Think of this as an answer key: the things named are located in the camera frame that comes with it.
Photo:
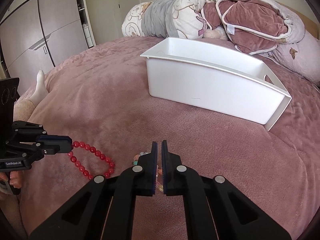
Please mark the white socked foot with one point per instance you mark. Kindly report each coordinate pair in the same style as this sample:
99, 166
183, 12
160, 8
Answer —
40, 91

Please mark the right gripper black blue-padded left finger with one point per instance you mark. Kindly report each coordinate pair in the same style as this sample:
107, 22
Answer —
103, 208

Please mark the mauve velvet folded quilt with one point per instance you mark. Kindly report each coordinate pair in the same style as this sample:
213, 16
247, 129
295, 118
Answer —
254, 26

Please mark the grey sliding wardrobe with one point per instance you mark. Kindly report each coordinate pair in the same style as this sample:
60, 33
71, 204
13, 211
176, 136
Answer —
41, 34

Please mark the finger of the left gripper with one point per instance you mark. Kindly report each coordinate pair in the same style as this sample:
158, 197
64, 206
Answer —
52, 147
55, 138

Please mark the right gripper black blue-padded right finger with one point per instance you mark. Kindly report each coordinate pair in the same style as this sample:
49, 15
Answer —
214, 208

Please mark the pink plush toy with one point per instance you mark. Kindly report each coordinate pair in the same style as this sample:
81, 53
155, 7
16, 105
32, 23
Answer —
217, 33

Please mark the person's left hand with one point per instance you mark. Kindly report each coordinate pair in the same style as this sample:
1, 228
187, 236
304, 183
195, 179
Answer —
15, 179

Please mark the wooden headboard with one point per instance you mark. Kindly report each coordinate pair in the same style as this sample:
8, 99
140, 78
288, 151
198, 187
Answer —
310, 26

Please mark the lilac butterfly pillow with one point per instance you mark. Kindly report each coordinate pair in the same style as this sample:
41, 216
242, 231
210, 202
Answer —
301, 57

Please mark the bear print grey duvet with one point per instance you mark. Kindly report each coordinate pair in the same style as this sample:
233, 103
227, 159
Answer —
166, 18

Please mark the pink plush bed blanket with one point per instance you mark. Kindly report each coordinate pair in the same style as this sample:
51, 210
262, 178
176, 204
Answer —
101, 97

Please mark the white plastic storage bin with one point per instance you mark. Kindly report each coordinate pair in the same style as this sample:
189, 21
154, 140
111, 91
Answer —
216, 78

